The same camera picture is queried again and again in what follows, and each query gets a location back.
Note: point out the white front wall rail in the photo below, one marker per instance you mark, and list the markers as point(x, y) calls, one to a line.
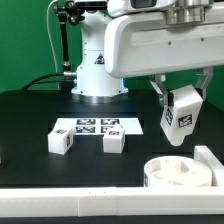
point(110, 201)

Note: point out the white round stool seat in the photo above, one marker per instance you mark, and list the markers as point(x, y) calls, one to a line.
point(176, 171)

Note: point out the white marker sheet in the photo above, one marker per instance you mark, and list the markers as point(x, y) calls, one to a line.
point(98, 126)

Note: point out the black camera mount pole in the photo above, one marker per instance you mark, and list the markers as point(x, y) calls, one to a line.
point(69, 13)

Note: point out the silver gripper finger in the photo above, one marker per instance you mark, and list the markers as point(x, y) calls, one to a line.
point(205, 76)
point(165, 97)

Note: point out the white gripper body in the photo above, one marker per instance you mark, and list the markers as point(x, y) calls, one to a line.
point(143, 44)

